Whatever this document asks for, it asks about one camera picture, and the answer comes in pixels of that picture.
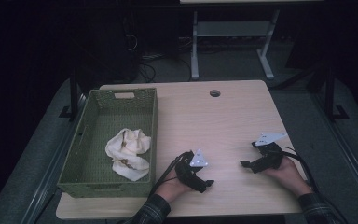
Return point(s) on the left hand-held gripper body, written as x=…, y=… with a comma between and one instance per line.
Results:
x=188, y=172

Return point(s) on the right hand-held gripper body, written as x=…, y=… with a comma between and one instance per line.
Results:
x=268, y=155

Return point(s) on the cream cloth with bear print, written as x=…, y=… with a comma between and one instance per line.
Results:
x=130, y=144

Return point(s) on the green woven basket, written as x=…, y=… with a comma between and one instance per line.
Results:
x=121, y=118

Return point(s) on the person's left hand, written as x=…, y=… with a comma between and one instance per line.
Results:
x=171, y=188

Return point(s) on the person's right hand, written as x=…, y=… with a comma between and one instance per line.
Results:
x=287, y=177

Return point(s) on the aluminium floor rail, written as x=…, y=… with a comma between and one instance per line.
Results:
x=52, y=161
x=348, y=155

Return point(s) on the black metal post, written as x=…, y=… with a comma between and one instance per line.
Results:
x=73, y=93
x=329, y=93

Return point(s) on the grey metal table frame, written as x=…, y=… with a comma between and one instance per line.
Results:
x=233, y=28

